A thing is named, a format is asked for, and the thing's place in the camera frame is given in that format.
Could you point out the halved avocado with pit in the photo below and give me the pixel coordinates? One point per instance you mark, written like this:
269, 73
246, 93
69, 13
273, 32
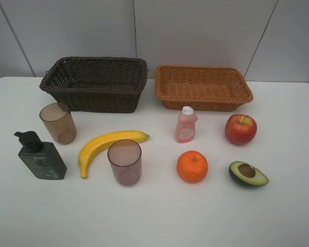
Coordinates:
246, 175

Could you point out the purple translucent plastic cup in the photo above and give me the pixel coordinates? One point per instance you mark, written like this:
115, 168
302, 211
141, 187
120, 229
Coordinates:
125, 157

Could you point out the dark green pump bottle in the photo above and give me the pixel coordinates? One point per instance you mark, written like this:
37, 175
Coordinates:
41, 158

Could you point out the brown translucent plastic cup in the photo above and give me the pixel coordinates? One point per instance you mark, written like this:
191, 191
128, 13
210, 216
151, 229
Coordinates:
59, 123

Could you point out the red apple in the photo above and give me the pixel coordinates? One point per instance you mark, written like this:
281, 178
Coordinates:
240, 129

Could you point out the orange tangerine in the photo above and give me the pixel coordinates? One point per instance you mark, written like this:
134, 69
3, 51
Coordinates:
192, 166

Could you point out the yellow banana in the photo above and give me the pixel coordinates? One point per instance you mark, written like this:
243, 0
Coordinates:
102, 142

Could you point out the dark brown wicker basket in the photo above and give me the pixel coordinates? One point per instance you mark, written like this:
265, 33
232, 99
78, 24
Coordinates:
97, 84

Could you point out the light orange wicker basket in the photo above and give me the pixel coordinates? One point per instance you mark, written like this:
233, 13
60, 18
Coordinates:
202, 88

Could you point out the pink detergent bottle white cap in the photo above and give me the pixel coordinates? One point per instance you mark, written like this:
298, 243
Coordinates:
185, 129

